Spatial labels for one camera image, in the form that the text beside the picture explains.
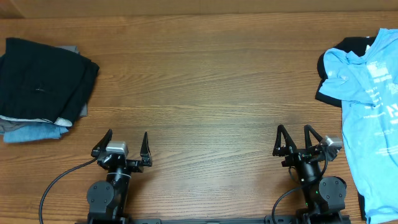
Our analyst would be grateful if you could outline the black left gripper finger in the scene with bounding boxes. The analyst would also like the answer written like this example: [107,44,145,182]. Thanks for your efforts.
[140,132,152,161]
[91,129,113,157]

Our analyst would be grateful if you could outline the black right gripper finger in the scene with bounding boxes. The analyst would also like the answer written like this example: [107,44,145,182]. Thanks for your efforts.
[272,124,297,157]
[304,124,323,149]

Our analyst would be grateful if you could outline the black shorts with mesh lining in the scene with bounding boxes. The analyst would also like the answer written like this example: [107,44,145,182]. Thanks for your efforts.
[1,37,99,127]

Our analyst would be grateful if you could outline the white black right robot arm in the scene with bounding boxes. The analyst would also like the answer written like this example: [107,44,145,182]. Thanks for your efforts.
[266,124,351,224]

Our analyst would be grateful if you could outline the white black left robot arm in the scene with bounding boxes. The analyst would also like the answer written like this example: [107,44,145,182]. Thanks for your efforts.
[86,130,152,224]

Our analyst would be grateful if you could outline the folded blue cloth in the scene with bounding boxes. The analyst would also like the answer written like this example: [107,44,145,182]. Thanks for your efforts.
[3,123,68,143]

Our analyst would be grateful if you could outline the light blue t-shirt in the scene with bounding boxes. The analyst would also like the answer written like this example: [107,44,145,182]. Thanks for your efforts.
[320,29,397,223]

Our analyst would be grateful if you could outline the folded grey shorts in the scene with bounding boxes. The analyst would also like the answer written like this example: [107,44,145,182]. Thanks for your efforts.
[1,45,88,133]

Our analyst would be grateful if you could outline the black garment under blue shirt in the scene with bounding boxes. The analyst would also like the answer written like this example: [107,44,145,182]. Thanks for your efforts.
[315,37,376,108]

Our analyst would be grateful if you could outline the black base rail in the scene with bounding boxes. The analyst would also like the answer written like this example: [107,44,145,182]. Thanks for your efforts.
[76,215,351,224]

